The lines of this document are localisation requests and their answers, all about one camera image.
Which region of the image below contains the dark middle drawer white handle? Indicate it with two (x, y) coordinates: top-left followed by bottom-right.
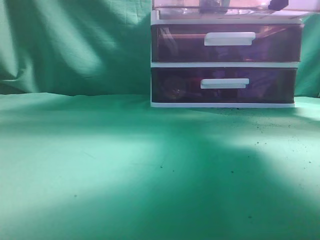
(150, 24), (303, 63)

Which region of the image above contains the white frame drawer cabinet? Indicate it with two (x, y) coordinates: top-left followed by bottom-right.
(150, 10), (303, 108)

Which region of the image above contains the dark bottom drawer white handle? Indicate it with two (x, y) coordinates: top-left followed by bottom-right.
(151, 67), (297, 104)

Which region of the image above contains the dark drawer white handle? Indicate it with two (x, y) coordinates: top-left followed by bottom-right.
(150, 24), (303, 63)
(151, 67), (297, 104)

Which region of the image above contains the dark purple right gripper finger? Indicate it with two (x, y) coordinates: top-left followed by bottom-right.
(268, 0), (288, 11)

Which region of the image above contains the translucent top drawer white handle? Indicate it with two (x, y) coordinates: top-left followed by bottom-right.
(152, 0), (320, 20)

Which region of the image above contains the green cloth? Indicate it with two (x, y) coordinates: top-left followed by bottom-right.
(0, 0), (320, 240)

